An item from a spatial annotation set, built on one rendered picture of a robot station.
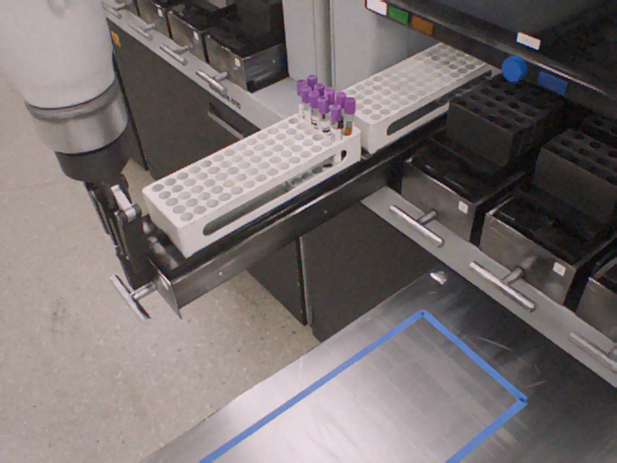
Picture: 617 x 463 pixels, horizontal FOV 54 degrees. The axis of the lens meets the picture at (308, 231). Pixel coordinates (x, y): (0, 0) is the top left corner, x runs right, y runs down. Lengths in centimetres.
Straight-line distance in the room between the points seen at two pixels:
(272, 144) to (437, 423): 45
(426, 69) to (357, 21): 13
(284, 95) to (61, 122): 64
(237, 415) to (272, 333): 108
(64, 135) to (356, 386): 38
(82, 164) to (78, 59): 12
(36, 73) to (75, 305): 138
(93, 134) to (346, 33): 54
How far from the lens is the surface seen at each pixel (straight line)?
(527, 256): 83
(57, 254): 211
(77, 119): 63
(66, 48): 59
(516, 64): 78
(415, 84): 97
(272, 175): 82
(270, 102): 119
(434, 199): 90
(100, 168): 67
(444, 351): 67
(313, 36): 113
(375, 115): 91
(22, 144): 267
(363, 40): 103
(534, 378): 67
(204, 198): 80
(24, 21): 58
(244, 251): 81
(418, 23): 89
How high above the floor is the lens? 136
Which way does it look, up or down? 44 degrees down
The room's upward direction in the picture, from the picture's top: 4 degrees counter-clockwise
